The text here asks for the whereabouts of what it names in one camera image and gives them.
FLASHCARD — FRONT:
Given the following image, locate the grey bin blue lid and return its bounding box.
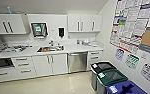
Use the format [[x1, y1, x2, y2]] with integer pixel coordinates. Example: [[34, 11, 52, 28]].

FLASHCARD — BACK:
[[105, 80, 149, 94]]

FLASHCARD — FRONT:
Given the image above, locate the steel paper towel dispenser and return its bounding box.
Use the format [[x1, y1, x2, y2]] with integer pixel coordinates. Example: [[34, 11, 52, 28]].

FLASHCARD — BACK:
[[30, 22, 50, 40]]

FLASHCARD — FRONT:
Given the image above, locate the stainless steel dishwasher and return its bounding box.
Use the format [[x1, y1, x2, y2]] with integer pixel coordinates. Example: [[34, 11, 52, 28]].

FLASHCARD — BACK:
[[67, 51, 89, 73]]

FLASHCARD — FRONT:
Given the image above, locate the small blue wall sign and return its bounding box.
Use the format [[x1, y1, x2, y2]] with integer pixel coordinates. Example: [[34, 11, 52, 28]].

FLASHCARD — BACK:
[[114, 48, 126, 62]]

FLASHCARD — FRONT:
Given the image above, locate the large wall poster collage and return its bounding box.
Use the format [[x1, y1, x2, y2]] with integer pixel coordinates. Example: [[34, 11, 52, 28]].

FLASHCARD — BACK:
[[109, 0, 150, 55]]

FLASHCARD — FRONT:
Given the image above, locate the black wall soap dispenser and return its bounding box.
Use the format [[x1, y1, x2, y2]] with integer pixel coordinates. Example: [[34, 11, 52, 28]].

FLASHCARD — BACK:
[[57, 26, 66, 39]]

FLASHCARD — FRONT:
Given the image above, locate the blue dish soap bottle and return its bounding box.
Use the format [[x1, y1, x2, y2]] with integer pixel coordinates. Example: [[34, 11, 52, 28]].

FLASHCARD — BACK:
[[76, 38, 81, 46]]

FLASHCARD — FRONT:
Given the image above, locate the light blue bottle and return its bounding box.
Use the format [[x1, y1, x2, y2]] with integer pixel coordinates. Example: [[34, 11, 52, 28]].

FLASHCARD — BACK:
[[6, 6, 12, 15]]

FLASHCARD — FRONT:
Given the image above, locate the grey bin black lid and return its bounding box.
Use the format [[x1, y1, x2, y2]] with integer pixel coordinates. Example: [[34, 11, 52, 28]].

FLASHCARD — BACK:
[[90, 60, 116, 92]]

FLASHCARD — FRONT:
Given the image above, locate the stainless steel sink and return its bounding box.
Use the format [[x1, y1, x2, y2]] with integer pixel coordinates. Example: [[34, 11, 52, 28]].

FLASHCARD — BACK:
[[36, 45, 66, 54]]

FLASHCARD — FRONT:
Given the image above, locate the small green wall sign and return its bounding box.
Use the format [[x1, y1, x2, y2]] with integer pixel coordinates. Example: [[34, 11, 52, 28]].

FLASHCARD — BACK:
[[125, 53, 141, 70]]

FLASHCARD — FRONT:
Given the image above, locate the black built-in microwave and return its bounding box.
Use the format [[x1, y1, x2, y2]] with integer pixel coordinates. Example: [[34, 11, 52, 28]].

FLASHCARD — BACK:
[[0, 58, 15, 70]]

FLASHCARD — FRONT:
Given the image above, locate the chrome sink faucet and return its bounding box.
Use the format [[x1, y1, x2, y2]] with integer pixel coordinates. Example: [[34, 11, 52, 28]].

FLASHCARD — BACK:
[[47, 39, 56, 48]]

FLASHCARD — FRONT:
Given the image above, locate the white wall cabinet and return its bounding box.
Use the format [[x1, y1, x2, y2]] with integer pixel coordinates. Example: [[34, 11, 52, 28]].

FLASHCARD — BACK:
[[67, 13, 103, 34], [0, 13, 28, 36]]

